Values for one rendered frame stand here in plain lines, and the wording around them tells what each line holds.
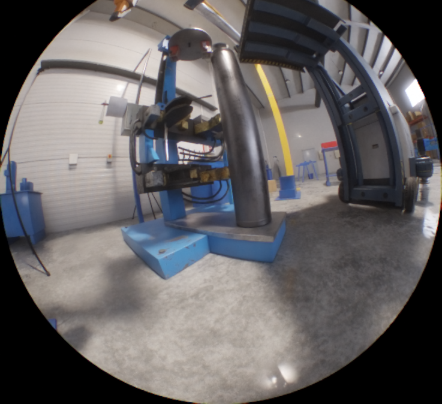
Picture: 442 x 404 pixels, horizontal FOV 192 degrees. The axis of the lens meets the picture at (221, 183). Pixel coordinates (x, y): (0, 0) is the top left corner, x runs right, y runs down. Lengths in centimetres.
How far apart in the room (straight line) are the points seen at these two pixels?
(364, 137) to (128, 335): 203
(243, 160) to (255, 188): 15
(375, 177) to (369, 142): 34
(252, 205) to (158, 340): 68
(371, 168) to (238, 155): 141
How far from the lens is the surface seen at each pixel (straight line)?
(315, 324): 46
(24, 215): 227
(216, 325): 46
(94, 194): 266
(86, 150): 282
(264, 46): 145
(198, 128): 130
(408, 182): 133
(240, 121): 73
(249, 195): 66
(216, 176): 112
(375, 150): 163
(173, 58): 181
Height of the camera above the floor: 40
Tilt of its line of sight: level
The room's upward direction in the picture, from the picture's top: 8 degrees counter-clockwise
